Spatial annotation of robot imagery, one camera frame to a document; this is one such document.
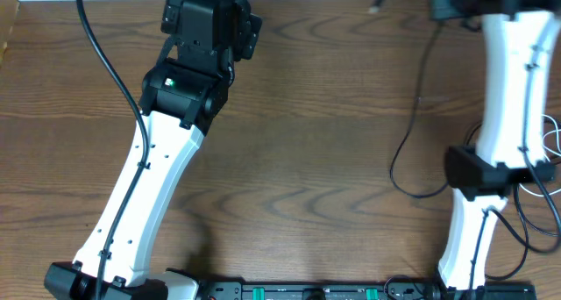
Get white cable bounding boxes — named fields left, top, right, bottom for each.
left=519, top=113, right=561, bottom=198

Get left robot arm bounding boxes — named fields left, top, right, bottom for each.
left=44, top=0, right=262, bottom=299

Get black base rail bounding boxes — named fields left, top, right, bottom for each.
left=195, top=279, right=537, bottom=300

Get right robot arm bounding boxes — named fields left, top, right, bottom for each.
left=428, top=0, right=560, bottom=299

